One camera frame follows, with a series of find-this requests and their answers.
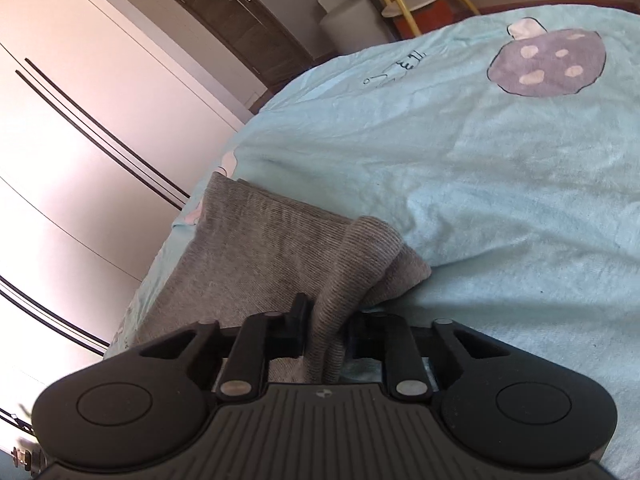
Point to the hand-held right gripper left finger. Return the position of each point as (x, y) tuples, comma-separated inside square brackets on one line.
[(297, 325)]

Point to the dark wooden door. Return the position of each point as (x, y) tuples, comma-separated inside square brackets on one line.
[(235, 10)]

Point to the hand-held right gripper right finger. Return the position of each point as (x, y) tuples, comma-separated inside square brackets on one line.
[(361, 334)]

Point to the light blue printed bed sheet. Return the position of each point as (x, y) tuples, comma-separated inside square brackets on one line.
[(450, 170)]

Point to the white wardrobe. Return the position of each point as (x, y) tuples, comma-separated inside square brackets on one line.
[(75, 160)]

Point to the grey ribbed pants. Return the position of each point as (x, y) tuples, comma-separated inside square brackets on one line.
[(260, 250)]

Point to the red box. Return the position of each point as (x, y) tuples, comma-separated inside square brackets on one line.
[(435, 14)]

